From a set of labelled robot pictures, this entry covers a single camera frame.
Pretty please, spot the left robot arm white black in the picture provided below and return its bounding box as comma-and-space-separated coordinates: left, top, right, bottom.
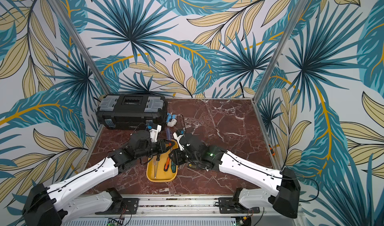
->
22, 130, 175, 226

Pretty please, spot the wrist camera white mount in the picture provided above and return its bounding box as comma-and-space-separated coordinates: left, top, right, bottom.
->
146, 122, 162, 143
173, 130, 187, 151

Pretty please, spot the orange black handle screwdriver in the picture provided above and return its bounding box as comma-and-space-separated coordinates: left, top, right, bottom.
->
164, 157, 171, 172

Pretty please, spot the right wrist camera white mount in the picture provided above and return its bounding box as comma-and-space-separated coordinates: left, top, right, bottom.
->
173, 130, 187, 151

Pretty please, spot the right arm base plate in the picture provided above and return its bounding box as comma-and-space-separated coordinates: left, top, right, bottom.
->
215, 197, 261, 215

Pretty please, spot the green black handle screwdriver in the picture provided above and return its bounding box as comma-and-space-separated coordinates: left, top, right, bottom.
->
171, 161, 177, 174

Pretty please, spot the black plastic toolbox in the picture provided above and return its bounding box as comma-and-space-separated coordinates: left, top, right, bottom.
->
96, 94, 168, 130

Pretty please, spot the yellow plastic tray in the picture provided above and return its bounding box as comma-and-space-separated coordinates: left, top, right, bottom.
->
146, 140, 178, 183

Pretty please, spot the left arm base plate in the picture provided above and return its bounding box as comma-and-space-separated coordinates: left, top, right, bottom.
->
95, 198, 140, 215

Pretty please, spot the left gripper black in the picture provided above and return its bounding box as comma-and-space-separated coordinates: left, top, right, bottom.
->
136, 137, 176, 159

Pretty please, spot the aluminium front rail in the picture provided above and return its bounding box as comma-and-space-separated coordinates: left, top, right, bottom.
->
63, 195, 307, 226

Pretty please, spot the white blue plug adapter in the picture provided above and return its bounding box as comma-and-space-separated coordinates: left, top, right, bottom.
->
166, 113, 177, 128

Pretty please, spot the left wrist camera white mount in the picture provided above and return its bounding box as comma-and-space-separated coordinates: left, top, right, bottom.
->
146, 122, 162, 143

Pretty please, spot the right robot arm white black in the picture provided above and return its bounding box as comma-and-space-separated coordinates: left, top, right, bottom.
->
170, 132, 301, 219

